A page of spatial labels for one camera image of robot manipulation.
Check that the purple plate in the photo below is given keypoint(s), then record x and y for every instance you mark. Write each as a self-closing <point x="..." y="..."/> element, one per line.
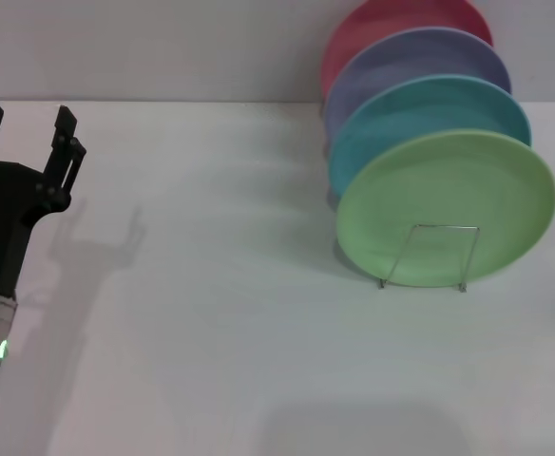
<point x="425" y="57"/>

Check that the teal plate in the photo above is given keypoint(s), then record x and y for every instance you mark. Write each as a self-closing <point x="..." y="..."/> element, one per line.
<point x="429" y="109"/>

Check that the green plate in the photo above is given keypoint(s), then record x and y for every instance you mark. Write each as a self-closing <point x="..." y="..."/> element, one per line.
<point x="448" y="199"/>

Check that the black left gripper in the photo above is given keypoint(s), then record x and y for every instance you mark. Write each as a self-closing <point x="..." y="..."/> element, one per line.
<point x="2" y="218"/>

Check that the red plate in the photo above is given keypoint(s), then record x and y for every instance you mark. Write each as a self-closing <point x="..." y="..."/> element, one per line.
<point x="377" y="24"/>

